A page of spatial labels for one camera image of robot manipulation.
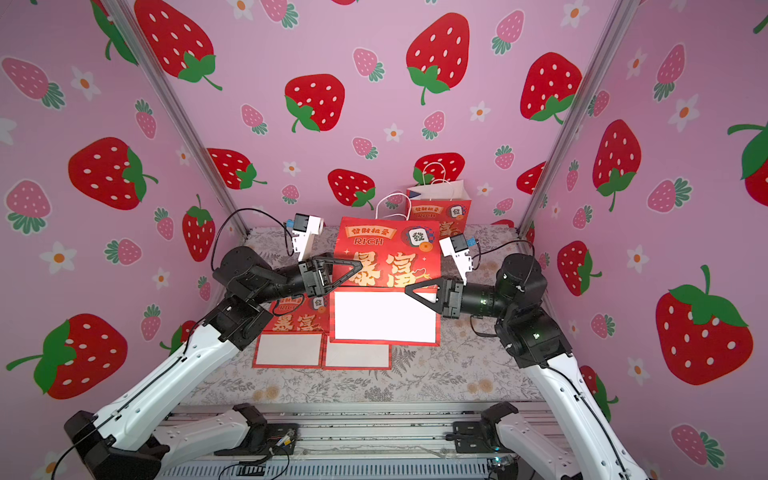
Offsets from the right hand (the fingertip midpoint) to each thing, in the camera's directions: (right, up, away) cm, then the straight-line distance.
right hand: (411, 292), depth 54 cm
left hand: (-9, +4, -1) cm, 10 cm away
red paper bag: (-15, -23, +33) cm, 43 cm away
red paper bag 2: (+14, +24, +42) cm, 50 cm away
